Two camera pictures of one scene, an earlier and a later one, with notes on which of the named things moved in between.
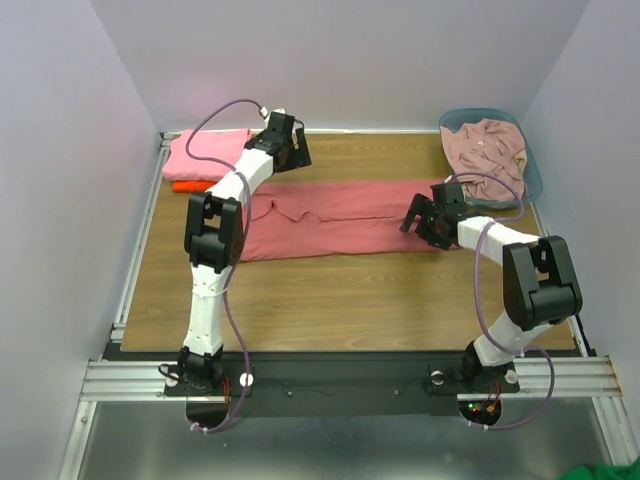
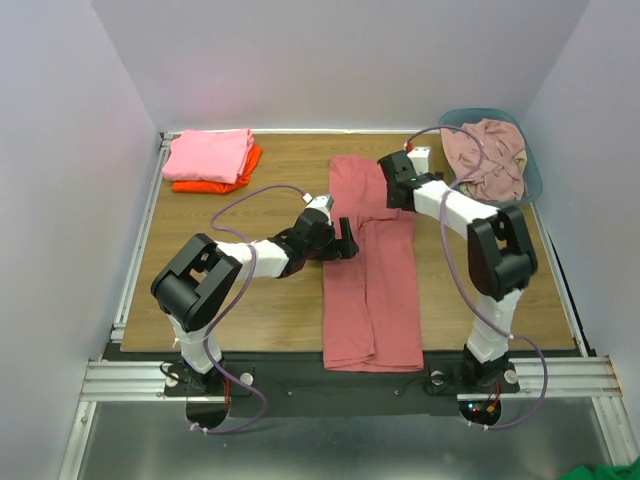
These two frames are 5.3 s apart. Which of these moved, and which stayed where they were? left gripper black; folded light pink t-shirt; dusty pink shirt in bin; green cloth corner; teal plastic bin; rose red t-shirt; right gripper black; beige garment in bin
Moved: rose red t-shirt; left gripper black; right gripper black
Stayed: teal plastic bin; green cloth corner; dusty pink shirt in bin; folded light pink t-shirt; beige garment in bin
